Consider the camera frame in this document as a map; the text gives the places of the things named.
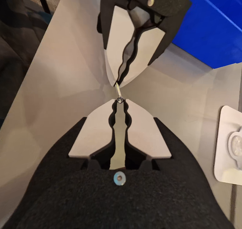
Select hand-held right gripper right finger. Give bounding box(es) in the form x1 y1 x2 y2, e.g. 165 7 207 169
124 99 172 169

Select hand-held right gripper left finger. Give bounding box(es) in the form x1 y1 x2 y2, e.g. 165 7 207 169
68 99 116 169

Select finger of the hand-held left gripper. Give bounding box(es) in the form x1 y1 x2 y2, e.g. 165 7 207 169
104 5 136 87
118 27 167 88

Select blue plastic bin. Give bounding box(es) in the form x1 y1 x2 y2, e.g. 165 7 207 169
171 0 242 69

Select thin long silver bolt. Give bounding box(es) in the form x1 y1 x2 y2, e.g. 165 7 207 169
114 82 123 99

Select grey desk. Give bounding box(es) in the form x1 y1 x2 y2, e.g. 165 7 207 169
0 0 242 229

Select person's blue jeans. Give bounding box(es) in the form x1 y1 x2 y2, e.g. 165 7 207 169
28 12 52 25

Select white document stand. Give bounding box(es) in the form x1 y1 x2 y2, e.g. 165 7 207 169
214 105 242 186

